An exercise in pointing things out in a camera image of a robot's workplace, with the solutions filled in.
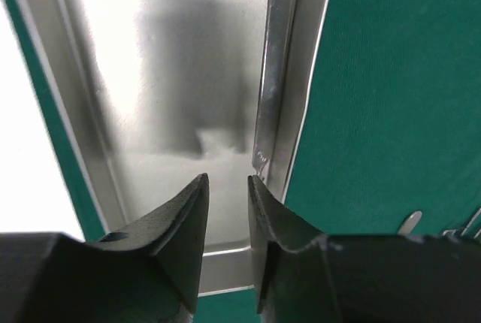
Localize silver tweezers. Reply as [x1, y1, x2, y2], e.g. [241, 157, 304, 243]
[462, 207, 480, 240]
[441, 227, 469, 236]

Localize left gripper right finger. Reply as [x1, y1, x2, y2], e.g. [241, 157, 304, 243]
[247, 176, 480, 322]

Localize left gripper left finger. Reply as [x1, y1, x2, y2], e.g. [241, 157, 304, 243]
[1, 174, 209, 322]

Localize silver metal instrument tray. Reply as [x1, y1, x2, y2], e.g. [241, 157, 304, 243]
[5, 0, 328, 296]

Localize green surgical cloth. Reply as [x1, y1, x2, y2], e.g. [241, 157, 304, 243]
[0, 0, 481, 323]

